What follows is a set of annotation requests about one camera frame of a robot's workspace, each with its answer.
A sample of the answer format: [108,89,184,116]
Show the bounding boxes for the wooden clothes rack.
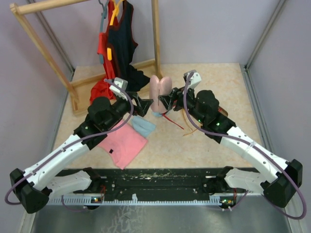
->
[10,0,163,116]

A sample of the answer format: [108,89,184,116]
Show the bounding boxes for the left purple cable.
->
[5,79,135,206]

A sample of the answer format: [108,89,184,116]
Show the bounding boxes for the light blue cleaning cloth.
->
[132,116,156,138]

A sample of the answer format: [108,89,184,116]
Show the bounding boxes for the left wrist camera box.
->
[104,77,128,93]

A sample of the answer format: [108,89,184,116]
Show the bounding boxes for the brown glasses case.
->
[218,106,228,117]

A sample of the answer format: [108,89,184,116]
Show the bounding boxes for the pink shirt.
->
[98,123,148,169]

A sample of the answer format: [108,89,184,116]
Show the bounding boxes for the small blue cloth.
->
[152,112,163,117]

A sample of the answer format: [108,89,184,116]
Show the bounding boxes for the red tank top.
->
[89,0,124,105]

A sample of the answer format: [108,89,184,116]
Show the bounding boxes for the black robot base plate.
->
[58,167,241,202]

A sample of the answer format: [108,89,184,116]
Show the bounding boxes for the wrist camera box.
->
[104,77,128,93]
[183,70,202,89]

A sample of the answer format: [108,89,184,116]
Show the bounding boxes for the yellow hanger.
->
[106,0,123,61]

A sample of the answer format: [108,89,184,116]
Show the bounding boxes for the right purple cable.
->
[182,72,306,220]

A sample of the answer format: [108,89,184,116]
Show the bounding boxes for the black tank top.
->
[107,0,150,92]

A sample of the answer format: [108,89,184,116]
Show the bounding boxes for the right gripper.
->
[159,83,207,125]

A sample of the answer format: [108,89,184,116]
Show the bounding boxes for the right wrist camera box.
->
[183,70,202,89]

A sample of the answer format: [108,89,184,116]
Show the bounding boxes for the red sunglasses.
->
[162,113,184,130]

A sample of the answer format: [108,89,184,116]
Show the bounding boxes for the orange sunglasses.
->
[182,110,197,136]

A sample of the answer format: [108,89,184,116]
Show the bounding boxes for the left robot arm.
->
[10,92,153,214]

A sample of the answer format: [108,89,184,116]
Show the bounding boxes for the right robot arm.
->
[158,88,303,208]

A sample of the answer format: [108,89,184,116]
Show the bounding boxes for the white cable duct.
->
[45,194,243,206]

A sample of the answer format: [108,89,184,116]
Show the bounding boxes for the grey-blue hanger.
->
[97,0,109,65]

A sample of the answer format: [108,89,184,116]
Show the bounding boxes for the purple cable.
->
[5,79,135,206]
[182,72,306,220]

